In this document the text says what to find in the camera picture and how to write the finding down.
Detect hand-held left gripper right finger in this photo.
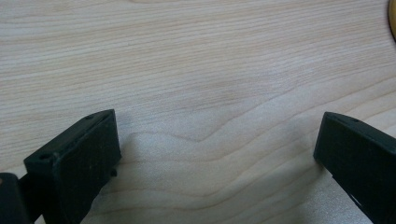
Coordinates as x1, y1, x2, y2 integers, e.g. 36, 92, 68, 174
313, 111, 396, 224

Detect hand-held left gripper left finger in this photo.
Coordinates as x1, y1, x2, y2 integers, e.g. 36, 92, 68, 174
19, 108, 122, 224

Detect yellow round object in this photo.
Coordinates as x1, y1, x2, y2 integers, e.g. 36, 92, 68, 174
388, 0, 396, 41

